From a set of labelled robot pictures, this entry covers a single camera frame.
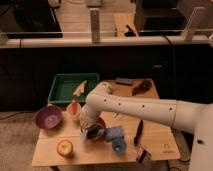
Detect grey-blue towel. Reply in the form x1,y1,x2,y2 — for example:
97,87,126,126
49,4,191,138
80,124,105,142

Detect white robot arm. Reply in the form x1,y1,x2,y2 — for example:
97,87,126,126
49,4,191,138
80,82,213,171

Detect red bowl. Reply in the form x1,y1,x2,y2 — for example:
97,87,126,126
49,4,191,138
80,116,107,142

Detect purple bowl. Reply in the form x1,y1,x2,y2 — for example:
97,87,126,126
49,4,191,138
35,105,62,130

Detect white cup with red item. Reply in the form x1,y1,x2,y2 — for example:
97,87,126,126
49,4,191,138
67,99,81,122

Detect blue cloth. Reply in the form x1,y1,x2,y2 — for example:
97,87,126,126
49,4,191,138
105,126,124,141

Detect yellow apple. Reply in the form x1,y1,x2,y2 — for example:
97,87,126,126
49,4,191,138
57,140,73,158

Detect blue cup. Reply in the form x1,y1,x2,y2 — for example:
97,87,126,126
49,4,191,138
112,138,127,155

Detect green plastic tray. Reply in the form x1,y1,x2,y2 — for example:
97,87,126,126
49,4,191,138
47,73,99,106

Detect dark grey sponge block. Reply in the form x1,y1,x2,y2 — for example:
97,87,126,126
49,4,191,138
115,78,133,86

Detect dark red grapes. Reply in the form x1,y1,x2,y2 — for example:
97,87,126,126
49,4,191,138
132,79,152,96

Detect black object on shelf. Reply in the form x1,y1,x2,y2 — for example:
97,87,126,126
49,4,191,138
124,25,136,37

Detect white angled bracket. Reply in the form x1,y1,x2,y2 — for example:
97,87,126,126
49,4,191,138
182,7,205,41

